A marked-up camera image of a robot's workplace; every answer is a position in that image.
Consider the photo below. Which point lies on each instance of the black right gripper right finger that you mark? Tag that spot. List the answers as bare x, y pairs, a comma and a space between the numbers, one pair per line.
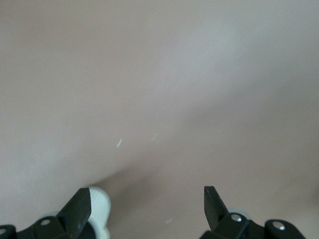
216, 219

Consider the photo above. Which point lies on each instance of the cream mug with grey inside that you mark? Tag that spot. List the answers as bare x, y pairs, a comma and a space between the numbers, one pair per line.
101, 204

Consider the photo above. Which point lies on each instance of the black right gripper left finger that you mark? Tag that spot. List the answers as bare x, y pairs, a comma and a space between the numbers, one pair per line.
74, 214

